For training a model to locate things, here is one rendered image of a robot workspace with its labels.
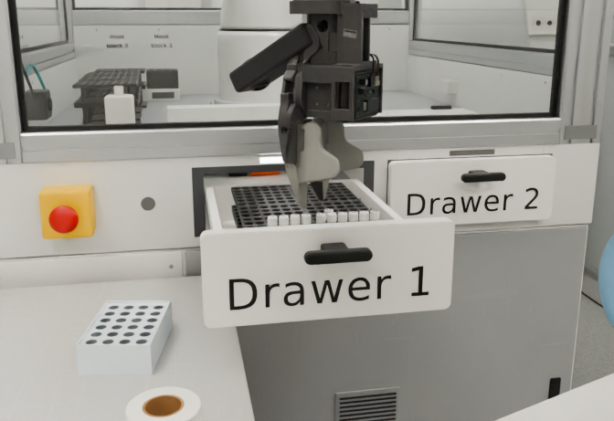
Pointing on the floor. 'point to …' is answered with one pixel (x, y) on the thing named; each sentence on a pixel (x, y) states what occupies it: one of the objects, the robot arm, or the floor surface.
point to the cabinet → (396, 332)
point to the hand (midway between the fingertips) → (307, 191)
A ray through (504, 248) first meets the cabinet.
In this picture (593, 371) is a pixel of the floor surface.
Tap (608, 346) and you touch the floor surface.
